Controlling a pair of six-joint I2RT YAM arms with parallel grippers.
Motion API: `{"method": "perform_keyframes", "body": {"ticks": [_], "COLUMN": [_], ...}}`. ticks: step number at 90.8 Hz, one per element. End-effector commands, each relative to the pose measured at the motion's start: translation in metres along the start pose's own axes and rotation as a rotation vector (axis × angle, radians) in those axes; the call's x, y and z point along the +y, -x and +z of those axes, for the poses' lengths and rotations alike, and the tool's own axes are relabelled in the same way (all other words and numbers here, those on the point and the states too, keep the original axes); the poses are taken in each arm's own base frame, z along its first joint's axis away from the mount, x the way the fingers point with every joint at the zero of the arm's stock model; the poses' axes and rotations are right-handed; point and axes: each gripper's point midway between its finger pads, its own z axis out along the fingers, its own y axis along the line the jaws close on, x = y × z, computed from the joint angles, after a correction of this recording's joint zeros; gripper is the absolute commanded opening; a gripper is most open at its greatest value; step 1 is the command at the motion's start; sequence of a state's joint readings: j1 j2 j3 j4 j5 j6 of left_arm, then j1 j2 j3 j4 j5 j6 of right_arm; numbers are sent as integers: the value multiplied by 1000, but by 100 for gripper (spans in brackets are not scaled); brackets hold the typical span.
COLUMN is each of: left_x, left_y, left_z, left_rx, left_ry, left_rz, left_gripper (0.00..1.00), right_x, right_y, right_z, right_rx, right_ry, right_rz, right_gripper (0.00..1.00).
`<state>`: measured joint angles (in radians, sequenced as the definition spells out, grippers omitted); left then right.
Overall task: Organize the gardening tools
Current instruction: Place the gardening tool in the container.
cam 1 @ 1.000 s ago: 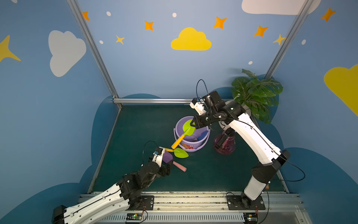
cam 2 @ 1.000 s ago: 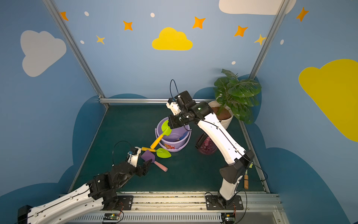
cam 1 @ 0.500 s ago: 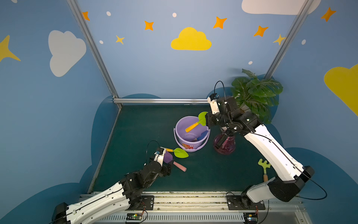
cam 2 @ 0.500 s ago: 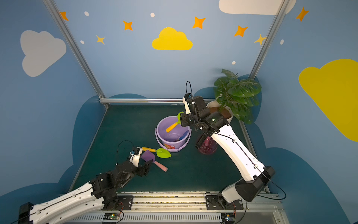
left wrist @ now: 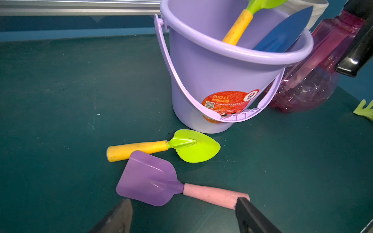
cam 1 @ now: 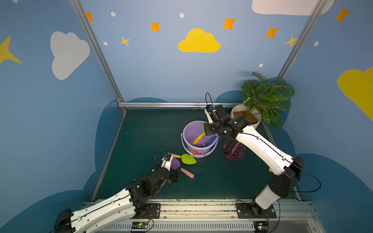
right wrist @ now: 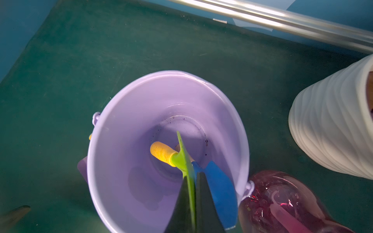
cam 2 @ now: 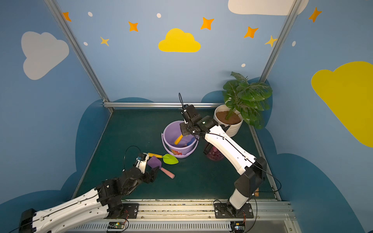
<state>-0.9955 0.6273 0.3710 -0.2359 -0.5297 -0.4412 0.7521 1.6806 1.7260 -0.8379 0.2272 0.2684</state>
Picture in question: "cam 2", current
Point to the aluminium post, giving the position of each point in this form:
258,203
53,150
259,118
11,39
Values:
68,32
286,28

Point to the aluminium rail frame front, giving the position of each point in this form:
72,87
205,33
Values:
197,216

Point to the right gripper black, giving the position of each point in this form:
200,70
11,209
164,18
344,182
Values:
185,128

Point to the white ribbed plant pot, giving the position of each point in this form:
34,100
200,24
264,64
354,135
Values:
234,122

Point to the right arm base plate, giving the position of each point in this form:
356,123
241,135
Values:
225,211

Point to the left aluminium post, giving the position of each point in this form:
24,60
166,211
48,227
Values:
68,32

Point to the controller board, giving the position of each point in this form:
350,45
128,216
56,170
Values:
116,226
237,227

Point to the purple plastic bucket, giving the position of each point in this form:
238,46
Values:
170,134

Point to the green round shovel yellow handle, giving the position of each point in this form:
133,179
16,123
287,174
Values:
178,140

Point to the green artificial plant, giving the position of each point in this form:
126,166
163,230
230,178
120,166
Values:
249,99

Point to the right controller board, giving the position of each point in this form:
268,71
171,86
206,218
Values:
237,227

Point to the green trowel yellow handle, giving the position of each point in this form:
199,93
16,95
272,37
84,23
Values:
167,158

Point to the left controller board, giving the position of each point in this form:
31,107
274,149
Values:
116,226

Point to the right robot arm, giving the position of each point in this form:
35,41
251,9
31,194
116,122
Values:
252,170

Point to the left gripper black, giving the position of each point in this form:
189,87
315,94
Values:
150,174

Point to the blue shovel wooden handle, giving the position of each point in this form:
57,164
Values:
191,141

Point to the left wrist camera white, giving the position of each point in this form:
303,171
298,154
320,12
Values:
141,162

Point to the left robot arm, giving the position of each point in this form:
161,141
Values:
103,201

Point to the purple shovel pink handle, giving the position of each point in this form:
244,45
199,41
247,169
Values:
154,162

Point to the right aluminium post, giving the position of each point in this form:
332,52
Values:
286,28

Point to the aluminium back rail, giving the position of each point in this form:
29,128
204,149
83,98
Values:
157,105

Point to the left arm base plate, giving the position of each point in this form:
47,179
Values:
125,211

